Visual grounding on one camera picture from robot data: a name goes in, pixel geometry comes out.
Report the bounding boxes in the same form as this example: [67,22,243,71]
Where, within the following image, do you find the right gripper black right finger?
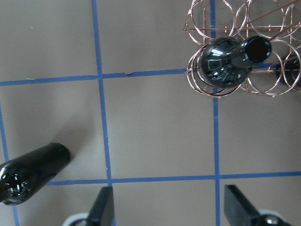
[224,185,265,226]

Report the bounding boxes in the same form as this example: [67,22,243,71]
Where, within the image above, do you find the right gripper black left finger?
[87,186,114,226]

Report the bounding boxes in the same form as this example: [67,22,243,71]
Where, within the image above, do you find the copper wire wine basket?
[183,0,301,98]

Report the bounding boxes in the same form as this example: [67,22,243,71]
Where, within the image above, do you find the dark wine bottle in basket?
[197,36,272,89]
[276,57,301,92]

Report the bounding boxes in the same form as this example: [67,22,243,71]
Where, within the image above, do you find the dark glass wine bottle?
[0,143,71,205]

